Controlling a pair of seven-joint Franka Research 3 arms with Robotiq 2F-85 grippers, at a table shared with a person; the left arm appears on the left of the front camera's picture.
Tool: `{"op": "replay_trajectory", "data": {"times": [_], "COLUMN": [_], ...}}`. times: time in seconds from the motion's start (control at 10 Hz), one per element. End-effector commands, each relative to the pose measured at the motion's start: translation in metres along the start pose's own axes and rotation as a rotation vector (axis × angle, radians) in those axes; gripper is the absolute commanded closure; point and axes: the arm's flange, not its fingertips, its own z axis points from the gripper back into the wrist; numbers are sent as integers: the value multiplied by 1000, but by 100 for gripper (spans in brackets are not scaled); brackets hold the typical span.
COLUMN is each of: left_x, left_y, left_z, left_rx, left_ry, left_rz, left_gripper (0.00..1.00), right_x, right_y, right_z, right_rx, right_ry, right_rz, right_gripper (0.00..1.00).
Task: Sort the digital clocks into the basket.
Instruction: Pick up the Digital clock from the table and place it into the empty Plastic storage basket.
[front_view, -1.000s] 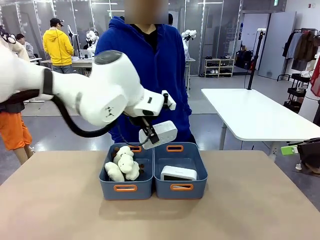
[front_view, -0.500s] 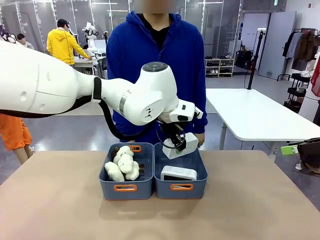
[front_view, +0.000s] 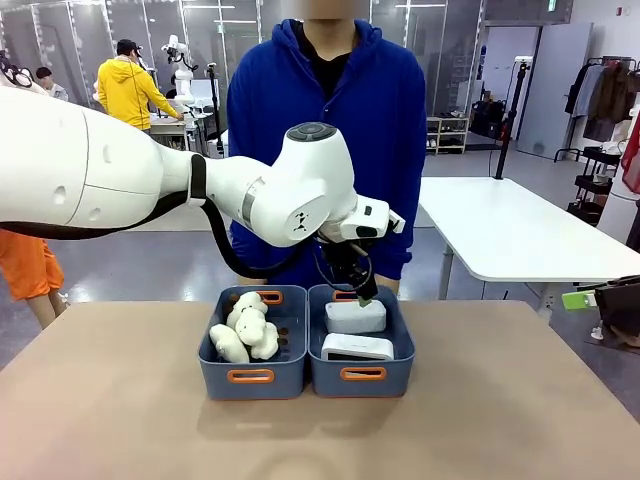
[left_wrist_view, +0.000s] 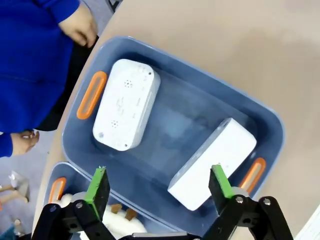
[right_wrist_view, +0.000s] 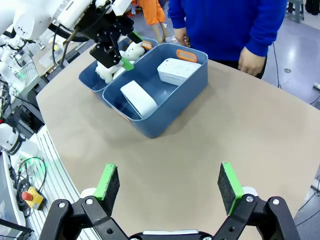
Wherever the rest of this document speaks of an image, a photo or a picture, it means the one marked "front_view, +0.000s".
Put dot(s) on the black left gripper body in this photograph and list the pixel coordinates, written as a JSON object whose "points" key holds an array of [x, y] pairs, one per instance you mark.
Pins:
{"points": [[342, 260]]}

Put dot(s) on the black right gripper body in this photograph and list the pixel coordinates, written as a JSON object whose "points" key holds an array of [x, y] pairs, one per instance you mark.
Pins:
{"points": [[622, 312]]}

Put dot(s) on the black green-tipped left gripper finger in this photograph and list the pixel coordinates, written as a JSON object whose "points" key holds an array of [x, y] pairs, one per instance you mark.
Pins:
{"points": [[359, 290], [371, 294]]}

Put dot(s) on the white digital clock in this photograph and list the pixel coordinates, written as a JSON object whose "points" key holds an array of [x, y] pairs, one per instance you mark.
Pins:
{"points": [[357, 347], [355, 317]]}

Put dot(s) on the person's left forearm blue sleeve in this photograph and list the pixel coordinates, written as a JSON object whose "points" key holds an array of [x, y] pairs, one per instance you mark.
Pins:
{"points": [[400, 250]]}

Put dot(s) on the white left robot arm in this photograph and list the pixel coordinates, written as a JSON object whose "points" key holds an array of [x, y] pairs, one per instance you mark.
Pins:
{"points": [[125, 160]]}

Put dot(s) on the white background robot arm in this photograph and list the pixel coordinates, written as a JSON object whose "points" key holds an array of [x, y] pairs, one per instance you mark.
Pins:
{"points": [[181, 75]]}

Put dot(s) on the person's left hand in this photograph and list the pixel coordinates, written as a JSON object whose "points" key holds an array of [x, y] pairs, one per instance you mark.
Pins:
{"points": [[389, 285]]}

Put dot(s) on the large white table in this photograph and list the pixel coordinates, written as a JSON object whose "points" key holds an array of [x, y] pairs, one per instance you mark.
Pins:
{"points": [[510, 225]]}

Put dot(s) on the black utility cart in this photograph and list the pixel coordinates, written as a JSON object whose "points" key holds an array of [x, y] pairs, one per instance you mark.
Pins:
{"points": [[595, 185]]}

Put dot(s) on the person in blue hoodie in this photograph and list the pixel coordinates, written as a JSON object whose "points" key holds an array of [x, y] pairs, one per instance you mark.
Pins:
{"points": [[380, 125]]}

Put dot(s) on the red garment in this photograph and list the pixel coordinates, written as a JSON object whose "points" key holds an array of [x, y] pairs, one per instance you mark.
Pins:
{"points": [[632, 160]]}

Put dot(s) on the wooden shoe rack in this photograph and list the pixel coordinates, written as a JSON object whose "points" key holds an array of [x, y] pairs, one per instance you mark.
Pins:
{"points": [[450, 135]]}

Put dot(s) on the black tripod stand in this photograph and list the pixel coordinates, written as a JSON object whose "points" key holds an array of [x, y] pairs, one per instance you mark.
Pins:
{"points": [[511, 120]]}

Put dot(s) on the black bags pile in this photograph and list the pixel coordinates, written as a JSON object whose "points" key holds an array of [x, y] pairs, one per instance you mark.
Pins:
{"points": [[490, 120]]}

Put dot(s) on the clothes rack with coats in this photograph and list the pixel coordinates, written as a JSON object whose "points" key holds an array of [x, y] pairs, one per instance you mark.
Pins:
{"points": [[605, 97]]}

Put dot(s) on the background work table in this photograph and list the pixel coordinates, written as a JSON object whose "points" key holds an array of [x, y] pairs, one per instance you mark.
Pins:
{"points": [[172, 127]]}

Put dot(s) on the person in yellow hoodie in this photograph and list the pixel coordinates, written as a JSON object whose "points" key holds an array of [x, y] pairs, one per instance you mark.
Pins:
{"points": [[125, 92]]}

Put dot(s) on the seated person grey top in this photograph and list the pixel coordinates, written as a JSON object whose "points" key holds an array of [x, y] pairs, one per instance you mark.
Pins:
{"points": [[52, 87]]}

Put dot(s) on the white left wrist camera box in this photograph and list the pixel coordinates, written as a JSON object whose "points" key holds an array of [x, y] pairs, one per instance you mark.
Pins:
{"points": [[370, 222]]}

